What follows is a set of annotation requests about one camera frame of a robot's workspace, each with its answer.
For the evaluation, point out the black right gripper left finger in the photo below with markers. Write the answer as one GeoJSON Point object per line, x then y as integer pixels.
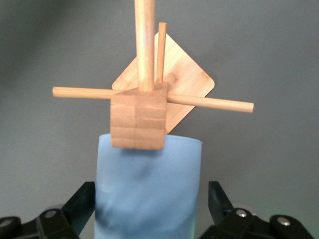
{"type": "Point", "coordinates": [57, 224]}

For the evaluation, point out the light blue cup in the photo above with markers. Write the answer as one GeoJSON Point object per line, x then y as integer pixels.
{"type": "Point", "coordinates": [149, 189]}

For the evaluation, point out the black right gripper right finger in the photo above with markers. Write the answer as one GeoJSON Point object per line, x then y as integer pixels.
{"type": "Point", "coordinates": [236, 226]}

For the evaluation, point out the wooden mug tree rack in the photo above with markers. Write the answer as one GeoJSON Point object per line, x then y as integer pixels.
{"type": "Point", "coordinates": [139, 117]}

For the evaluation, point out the dark grey table mat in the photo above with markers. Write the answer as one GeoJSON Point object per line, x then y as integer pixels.
{"type": "Point", "coordinates": [37, 124]}

